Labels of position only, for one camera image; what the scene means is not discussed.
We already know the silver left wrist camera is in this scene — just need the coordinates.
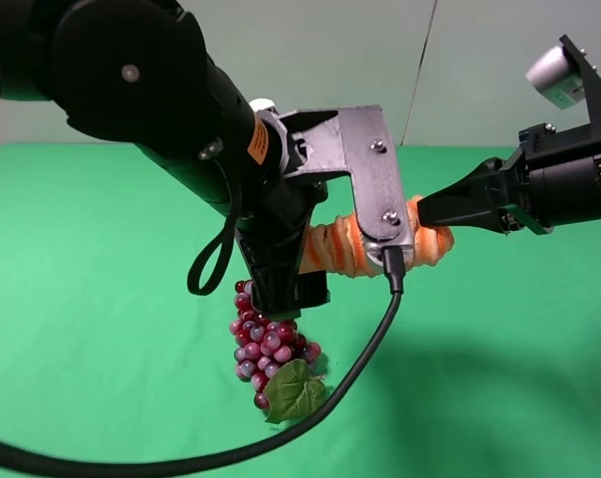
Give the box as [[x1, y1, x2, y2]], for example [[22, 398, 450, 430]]
[[338, 106, 415, 266]]

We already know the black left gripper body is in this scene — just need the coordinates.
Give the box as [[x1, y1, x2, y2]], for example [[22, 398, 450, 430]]
[[237, 110, 348, 249]]

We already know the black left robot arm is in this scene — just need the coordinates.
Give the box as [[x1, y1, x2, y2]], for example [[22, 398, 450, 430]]
[[0, 0, 329, 319]]

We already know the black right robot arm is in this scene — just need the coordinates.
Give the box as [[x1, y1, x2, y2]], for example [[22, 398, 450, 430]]
[[418, 124, 601, 235]]

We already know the red grape bunch with leaf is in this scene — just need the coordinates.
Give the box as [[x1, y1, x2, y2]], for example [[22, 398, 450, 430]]
[[229, 281, 327, 424]]

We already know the white milk bottle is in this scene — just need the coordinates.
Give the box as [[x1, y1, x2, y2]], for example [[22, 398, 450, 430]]
[[249, 98, 277, 113]]

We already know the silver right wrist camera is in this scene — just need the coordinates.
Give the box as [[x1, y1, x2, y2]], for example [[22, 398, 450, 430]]
[[525, 35, 601, 131]]

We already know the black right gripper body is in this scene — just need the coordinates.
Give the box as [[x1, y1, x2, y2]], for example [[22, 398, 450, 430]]
[[484, 125, 601, 235]]

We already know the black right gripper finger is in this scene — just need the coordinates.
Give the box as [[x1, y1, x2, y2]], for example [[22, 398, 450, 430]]
[[417, 157, 503, 231]]

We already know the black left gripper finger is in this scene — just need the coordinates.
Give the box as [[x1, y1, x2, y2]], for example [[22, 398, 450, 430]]
[[236, 204, 311, 321], [298, 271, 329, 309]]

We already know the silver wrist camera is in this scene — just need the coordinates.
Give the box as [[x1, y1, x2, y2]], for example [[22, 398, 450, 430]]
[[338, 106, 415, 266], [525, 35, 601, 131]]

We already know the orange ridged bread loaf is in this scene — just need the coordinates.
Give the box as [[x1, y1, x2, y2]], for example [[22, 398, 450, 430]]
[[300, 195, 455, 278]]

